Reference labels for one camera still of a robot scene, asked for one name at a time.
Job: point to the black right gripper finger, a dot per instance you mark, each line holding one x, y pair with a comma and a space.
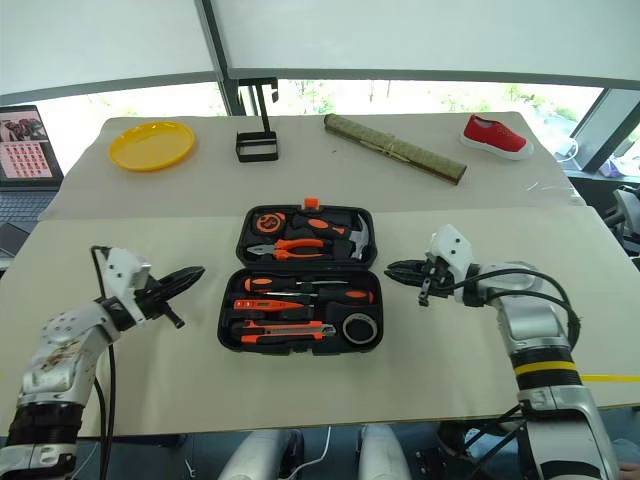
410, 280
407, 267

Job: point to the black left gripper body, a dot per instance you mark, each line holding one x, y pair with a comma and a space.
152, 297

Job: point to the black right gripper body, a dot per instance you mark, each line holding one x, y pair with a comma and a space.
437, 280

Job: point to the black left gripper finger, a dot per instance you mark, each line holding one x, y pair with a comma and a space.
185, 275
180, 290

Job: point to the orange voltage tester pen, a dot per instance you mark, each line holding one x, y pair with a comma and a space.
260, 304

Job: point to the black electrical tape roll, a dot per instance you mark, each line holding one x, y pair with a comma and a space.
350, 339

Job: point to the orange black utility knife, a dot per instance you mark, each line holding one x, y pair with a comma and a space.
280, 331

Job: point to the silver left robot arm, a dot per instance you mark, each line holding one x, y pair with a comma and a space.
55, 350

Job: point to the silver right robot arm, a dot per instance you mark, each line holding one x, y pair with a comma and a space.
530, 320

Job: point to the black tool case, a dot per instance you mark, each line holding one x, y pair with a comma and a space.
226, 320

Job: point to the black orange claw hammer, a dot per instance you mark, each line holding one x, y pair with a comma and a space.
320, 225

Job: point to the orange black tape measure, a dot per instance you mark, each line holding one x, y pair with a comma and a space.
267, 222

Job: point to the rolled bamboo mat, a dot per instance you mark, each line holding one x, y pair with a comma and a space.
395, 147

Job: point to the yellow plastic plate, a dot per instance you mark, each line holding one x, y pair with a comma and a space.
150, 150

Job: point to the red white shoe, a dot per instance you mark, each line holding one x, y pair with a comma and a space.
492, 132

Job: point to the silver robot right leg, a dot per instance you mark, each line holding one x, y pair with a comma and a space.
380, 455

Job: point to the silver robot leg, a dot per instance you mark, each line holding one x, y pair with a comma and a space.
380, 455
255, 455

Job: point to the black metal stand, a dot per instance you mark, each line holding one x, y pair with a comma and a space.
263, 112

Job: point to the silver robot left leg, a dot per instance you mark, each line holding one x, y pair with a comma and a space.
255, 455

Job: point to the open laptop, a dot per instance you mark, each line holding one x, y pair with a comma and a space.
25, 150

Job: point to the black chair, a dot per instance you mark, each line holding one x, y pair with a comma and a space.
625, 210

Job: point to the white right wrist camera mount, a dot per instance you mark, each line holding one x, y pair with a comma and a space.
450, 247

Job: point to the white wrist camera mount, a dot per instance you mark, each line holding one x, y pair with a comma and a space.
120, 275
450, 247

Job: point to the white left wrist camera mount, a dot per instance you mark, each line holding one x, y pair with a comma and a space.
120, 275

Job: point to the grey window frame post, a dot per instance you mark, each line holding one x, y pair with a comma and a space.
217, 50
605, 125

